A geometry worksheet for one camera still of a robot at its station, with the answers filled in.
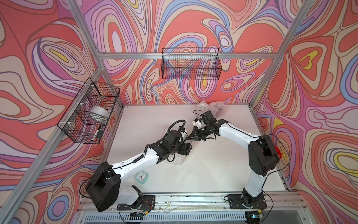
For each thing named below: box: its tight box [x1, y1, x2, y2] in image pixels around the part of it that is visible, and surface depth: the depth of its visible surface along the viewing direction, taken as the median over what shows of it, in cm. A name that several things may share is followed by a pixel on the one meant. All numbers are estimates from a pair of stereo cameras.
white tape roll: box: [89, 105, 111, 124], surface depth 73 cm
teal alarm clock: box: [134, 169, 150, 185], surface depth 82 cm
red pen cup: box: [274, 144, 283, 160], surface depth 78 cm
